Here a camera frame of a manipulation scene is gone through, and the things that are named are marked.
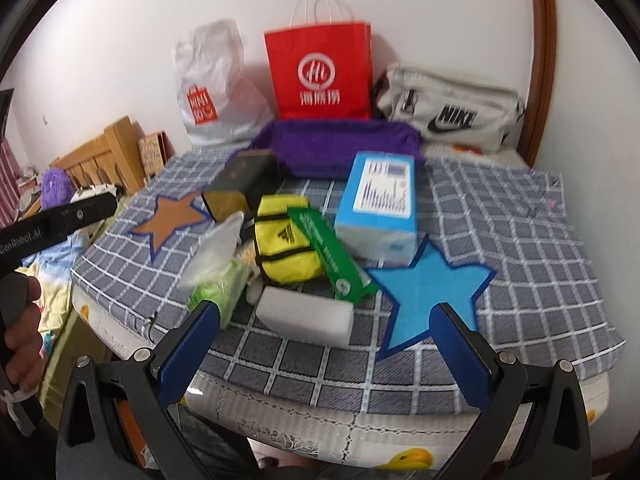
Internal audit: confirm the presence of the white foam sponge block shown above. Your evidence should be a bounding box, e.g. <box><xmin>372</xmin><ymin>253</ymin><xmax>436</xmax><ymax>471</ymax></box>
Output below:
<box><xmin>256</xmin><ymin>286</ymin><xmax>355</xmax><ymax>348</ymax></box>

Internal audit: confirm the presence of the yellow adidas pouch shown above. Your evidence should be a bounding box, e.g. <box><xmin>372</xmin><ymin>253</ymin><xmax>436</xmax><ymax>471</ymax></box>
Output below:
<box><xmin>254</xmin><ymin>194</ymin><xmax>324</xmax><ymax>286</ymax></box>

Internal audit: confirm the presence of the green wet wipes pack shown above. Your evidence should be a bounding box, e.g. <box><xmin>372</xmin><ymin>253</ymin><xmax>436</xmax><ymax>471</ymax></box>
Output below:
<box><xmin>186</xmin><ymin>259</ymin><xmax>250</xmax><ymax>330</ymax></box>

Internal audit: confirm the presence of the person's left hand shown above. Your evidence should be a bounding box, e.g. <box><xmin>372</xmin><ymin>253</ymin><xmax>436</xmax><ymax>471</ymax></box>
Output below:
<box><xmin>4</xmin><ymin>276</ymin><xmax>44</xmax><ymax>393</ymax></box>

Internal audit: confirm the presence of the purple plush toy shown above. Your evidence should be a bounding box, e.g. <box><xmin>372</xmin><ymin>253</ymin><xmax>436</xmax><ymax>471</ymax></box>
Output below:
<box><xmin>40</xmin><ymin>168</ymin><xmax>76</xmax><ymax>209</ymax></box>

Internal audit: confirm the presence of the blue felt star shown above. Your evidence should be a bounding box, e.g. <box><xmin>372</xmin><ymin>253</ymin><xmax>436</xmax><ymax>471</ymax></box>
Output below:
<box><xmin>367</xmin><ymin>240</ymin><xmax>497</xmax><ymax>361</ymax></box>

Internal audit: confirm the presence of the wooden headboard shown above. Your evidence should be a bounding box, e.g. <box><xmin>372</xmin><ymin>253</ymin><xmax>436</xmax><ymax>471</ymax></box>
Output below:
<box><xmin>49</xmin><ymin>116</ymin><xmax>144</xmax><ymax>196</ymax></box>

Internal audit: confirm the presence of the green toothpaste box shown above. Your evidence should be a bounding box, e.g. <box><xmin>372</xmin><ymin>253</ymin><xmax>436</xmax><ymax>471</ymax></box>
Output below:
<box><xmin>288</xmin><ymin>207</ymin><xmax>378</xmax><ymax>304</ymax></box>

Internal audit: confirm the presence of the grey checked bed sheet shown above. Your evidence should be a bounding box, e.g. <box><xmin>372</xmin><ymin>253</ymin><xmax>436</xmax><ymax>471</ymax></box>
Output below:
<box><xmin>72</xmin><ymin>146</ymin><xmax>624</xmax><ymax>415</ymax></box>

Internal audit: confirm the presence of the brown felt star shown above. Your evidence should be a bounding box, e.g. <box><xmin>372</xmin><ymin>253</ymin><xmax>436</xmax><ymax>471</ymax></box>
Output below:
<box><xmin>129</xmin><ymin>192</ymin><xmax>212</xmax><ymax>262</ymax></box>

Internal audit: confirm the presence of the blue tissue pack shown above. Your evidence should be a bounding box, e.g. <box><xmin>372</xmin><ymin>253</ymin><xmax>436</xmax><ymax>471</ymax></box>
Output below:
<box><xmin>334</xmin><ymin>152</ymin><xmax>419</xmax><ymax>266</ymax></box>

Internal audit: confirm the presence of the small patterned brown box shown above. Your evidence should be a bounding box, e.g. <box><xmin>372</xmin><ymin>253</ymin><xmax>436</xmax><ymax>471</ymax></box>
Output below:
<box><xmin>138</xmin><ymin>131</ymin><xmax>172</xmax><ymax>179</ymax></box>

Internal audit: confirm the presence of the dark green tea tin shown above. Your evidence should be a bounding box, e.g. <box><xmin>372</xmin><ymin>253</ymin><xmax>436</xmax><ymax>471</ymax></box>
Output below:
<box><xmin>201</xmin><ymin>150</ymin><xmax>282</xmax><ymax>223</ymax></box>

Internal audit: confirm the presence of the white Miniso plastic bag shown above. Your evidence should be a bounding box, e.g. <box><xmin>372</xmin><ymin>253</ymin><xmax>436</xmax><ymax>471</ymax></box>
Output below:
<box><xmin>172</xmin><ymin>20</ymin><xmax>273</xmax><ymax>146</ymax></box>

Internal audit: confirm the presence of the beige Nike waist bag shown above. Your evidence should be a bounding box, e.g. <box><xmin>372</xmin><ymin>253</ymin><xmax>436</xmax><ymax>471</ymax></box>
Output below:
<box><xmin>373</xmin><ymin>63</ymin><xmax>525</xmax><ymax>153</ymax></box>

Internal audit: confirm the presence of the purple fabric storage tray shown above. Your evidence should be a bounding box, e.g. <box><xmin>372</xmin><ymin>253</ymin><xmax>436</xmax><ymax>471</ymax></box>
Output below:
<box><xmin>247</xmin><ymin>119</ymin><xmax>424</xmax><ymax>180</ymax></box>

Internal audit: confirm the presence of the red paper shopping bag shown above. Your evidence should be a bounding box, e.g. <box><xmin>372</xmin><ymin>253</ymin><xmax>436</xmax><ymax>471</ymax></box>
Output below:
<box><xmin>264</xmin><ymin>0</ymin><xmax>373</xmax><ymax>119</ymax></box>

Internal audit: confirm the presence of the brown wooden door frame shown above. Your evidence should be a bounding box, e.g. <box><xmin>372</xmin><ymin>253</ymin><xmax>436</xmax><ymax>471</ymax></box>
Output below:
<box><xmin>518</xmin><ymin>0</ymin><xmax>558</xmax><ymax>167</ymax></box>

